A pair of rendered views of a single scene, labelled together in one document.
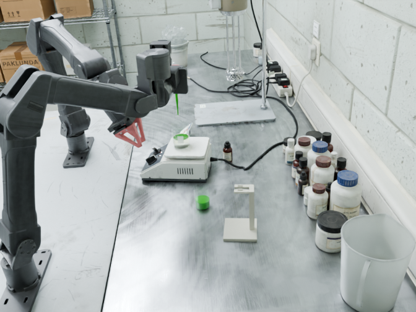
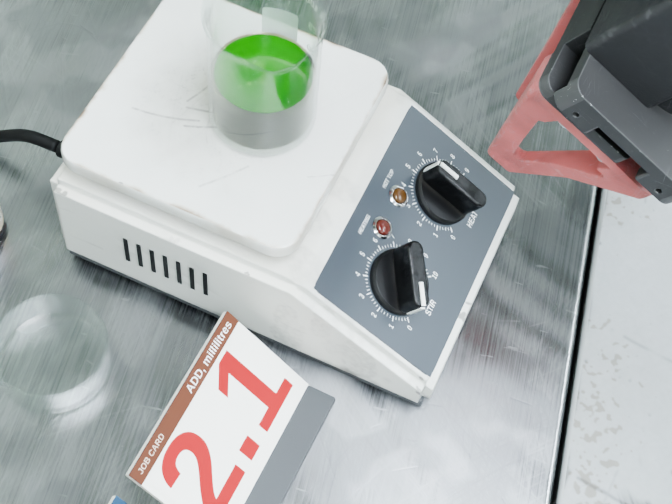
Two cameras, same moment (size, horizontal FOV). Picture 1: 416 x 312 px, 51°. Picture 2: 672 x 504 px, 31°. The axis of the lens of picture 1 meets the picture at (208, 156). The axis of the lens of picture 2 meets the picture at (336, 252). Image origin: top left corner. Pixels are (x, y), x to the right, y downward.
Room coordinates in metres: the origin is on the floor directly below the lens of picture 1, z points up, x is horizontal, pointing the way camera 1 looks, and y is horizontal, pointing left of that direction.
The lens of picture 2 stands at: (1.47, 0.17, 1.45)
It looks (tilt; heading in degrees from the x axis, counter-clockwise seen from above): 59 degrees down; 188
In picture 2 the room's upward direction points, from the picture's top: 8 degrees clockwise
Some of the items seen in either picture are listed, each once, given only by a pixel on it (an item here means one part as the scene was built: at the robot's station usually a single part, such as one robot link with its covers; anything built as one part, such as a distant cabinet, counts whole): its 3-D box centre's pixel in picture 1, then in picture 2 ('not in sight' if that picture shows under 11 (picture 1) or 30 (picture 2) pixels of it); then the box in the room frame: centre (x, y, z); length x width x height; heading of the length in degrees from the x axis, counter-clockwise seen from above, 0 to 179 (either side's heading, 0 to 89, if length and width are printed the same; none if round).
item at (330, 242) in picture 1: (331, 231); not in sight; (0.77, -0.27, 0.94); 0.07 x 0.07 x 0.07
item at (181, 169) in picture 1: (179, 160); (276, 186); (1.14, 0.08, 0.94); 0.22 x 0.13 x 0.08; 81
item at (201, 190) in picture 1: (202, 196); not in sight; (0.95, 0.02, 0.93); 0.04 x 0.04 x 0.06
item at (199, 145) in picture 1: (187, 147); (229, 113); (1.13, 0.06, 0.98); 0.12 x 0.12 x 0.01; 81
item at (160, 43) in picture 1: (163, 61); not in sight; (1.02, 0.09, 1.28); 0.07 x 0.06 x 0.11; 81
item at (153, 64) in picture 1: (146, 79); not in sight; (0.94, 0.13, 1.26); 0.12 x 0.09 x 0.12; 129
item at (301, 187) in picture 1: (303, 182); not in sight; (0.98, -0.25, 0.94); 0.03 x 0.03 x 0.07
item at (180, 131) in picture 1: (180, 135); (265, 70); (1.14, 0.08, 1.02); 0.06 x 0.05 x 0.08; 28
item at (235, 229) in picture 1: (239, 209); not in sight; (0.84, -0.07, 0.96); 0.08 x 0.08 x 0.13; 83
